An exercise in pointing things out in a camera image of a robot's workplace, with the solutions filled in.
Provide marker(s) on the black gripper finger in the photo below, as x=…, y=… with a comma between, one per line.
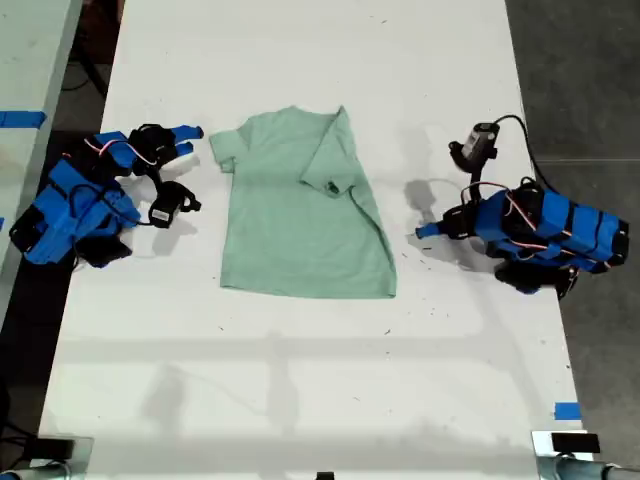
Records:
x=460, y=215

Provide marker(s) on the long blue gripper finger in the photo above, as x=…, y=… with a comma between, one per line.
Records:
x=186, y=133

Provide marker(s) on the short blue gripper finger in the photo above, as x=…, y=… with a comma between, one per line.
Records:
x=184, y=148

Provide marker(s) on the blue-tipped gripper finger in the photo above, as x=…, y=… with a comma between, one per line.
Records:
x=432, y=232

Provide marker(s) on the pale green T-shirt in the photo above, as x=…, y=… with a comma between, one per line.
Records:
x=285, y=220

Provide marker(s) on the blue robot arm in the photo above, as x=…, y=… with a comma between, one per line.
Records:
x=70, y=210
x=580, y=227

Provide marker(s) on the pale side table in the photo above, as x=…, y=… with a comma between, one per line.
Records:
x=30, y=100

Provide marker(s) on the long blue tape strip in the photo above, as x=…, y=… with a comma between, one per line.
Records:
x=20, y=119

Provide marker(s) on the short blue tape strip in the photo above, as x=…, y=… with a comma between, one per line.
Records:
x=567, y=411

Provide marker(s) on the small black box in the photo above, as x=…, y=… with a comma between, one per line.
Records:
x=55, y=448
x=575, y=443

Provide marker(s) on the black camera box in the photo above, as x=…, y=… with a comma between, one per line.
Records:
x=167, y=205
x=477, y=142

